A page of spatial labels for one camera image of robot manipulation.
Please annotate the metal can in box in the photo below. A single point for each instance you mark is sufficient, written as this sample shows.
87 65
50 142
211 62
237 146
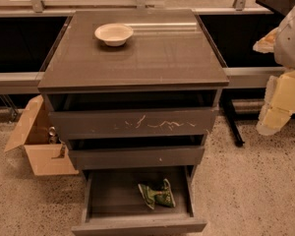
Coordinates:
52 132

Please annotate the white bowl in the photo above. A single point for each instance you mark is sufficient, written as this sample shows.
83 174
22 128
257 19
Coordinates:
114 34

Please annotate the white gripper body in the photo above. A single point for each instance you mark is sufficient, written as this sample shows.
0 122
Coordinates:
291 41

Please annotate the green snack bag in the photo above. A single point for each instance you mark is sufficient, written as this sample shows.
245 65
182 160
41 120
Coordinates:
163 196

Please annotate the dark grey drawer cabinet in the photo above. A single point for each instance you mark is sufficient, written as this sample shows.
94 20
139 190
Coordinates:
167 52

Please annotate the grey drawer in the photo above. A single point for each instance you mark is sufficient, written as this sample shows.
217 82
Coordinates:
114 205
134 114
137 152

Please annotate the open cardboard box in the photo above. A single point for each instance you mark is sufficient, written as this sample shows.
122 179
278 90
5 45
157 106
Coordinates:
46 156

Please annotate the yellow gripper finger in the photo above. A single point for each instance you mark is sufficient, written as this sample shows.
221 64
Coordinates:
266 43
271 120

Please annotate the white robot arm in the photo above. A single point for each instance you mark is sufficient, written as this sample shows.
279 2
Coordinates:
284 47

